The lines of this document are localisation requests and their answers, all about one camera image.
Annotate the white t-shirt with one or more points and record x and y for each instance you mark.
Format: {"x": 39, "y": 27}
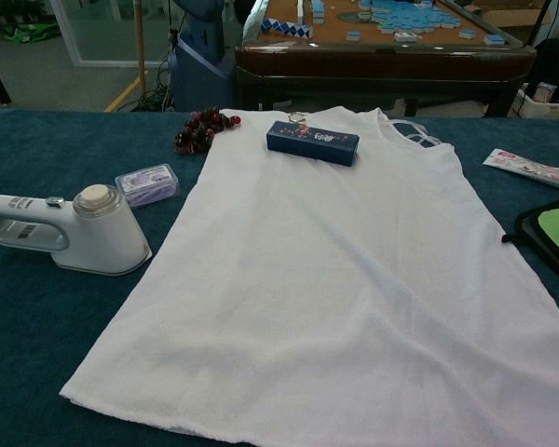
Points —
{"x": 307, "y": 279}

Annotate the white clothes iron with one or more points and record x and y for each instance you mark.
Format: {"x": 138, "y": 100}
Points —
{"x": 112, "y": 233}

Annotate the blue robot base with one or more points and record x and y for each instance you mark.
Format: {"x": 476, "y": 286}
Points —
{"x": 200, "y": 70}

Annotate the dark blue rectangular box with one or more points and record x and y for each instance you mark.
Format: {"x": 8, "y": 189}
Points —
{"x": 312, "y": 144}

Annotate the dark red grape bunch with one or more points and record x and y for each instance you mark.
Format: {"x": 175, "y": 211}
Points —
{"x": 195, "y": 132}

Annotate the purple clear plastic box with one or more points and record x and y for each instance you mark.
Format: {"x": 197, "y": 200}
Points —
{"x": 149, "y": 184}

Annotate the brown wooden mahjong table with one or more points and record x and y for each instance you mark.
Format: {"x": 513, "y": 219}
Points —
{"x": 377, "y": 65}

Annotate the blue white snake cube toy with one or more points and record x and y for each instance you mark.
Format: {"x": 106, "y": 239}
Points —
{"x": 284, "y": 28}

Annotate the wooden pole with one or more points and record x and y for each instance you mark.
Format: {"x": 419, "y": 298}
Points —
{"x": 140, "y": 46}

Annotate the blue mahjong tile heap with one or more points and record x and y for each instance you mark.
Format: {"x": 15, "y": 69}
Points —
{"x": 410, "y": 16}

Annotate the pink printed flat packet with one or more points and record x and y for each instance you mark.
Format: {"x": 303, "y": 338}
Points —
{"x": 531, "y": 168}

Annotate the white plastic basket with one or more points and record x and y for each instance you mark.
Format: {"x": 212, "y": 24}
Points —
{"x": 540, "y": 109}

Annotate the teal tablecloth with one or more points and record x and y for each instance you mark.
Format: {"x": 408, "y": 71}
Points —
{"x": 51, "y": 419}

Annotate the green bag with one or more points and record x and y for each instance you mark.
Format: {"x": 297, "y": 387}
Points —
{"x": 28, "y": 35}

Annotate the black bag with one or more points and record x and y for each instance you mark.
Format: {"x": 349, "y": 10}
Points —
{"x": 556, "y": 60}

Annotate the glass door frame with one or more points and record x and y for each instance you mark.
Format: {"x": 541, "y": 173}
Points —
{"x": 72, "y": 46}

